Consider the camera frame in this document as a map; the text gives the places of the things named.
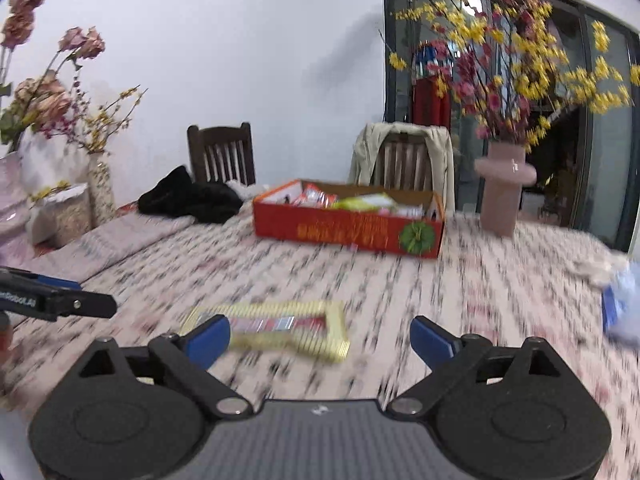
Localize patterned box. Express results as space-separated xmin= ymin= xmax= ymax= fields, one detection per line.
xmin=27 ymin=184 xmax=93 ymax=248

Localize yellow flower branches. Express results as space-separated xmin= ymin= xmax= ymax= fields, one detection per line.
xmin=75 ymin=87 xmax=148 ymax=156

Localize red cardboard box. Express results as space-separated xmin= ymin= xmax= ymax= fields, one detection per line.
xmin=252 ymin=178 xmax=446 ymax=259

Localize blue white plastic bag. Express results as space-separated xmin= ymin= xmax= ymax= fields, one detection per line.
xmin=602 ymin=265 xmax=640 ymax=346

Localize dark wooden chair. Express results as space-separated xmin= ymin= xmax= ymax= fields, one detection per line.
xmin=372 ymin=132 xmax=433 ymax=193
xmin=187 ymin=122 xmax=256 ymax=186

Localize black cloth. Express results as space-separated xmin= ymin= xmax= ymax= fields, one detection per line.
xmin=138 ymin=166 xmax=244 ymax=223

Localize white vase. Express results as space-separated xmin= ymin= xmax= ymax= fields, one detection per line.
xmin=17 ymin=127 xmax=91 ymax=196

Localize pink vase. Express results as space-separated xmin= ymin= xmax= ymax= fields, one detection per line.
xmin=474 ymin=141 xmax=537 ymax=237

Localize dark framed glass door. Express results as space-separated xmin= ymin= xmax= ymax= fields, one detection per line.
xmin=382 ymin=0 xmax=640 ymax=253

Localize pale patterned folded cloth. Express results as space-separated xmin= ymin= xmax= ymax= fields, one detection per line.
xmin=22 ymin=210 xmax=193 ymax=283

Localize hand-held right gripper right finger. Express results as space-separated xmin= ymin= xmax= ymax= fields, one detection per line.
xmin=390 ymin=316 xmax=576 ymax=417

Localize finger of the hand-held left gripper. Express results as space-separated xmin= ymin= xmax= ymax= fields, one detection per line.
xmin=0 ymin=267 xmax=83 ymax=291
xmin=40 ymin=292 xmax=118 ymax=322

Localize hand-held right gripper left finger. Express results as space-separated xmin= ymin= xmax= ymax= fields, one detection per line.
xmin=65 ymin=315 xmax=251 ymax=418

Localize pale pink ceramic pot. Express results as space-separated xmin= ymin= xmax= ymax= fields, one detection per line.
xmin=0 ymin=152 xmax=36 ymax=247

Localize dried rose bouquet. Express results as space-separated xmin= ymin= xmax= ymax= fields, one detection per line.
xmin=0 ymin=0 xmax=106 ymax=153

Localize red orange snack bag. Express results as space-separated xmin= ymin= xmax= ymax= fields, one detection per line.
xmin=292 ymin=182 xmax=341 ymax=208

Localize chair with beige jacket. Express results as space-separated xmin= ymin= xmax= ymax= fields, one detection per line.
xmin=349 ymin=122 xmax=456 ymax=211

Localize pink yellow flower bouquet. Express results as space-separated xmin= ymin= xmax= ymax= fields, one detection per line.
xmin=390 ymin=0 xmax=640 ymax=143

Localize gold edged silver snack packet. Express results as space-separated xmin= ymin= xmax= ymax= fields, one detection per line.
xmin=180 ymin=300 xmax=351 ymax=363

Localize red hanging garment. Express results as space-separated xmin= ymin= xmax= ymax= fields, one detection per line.
xmin=415 ymin=77 xmax=451 ymax=126

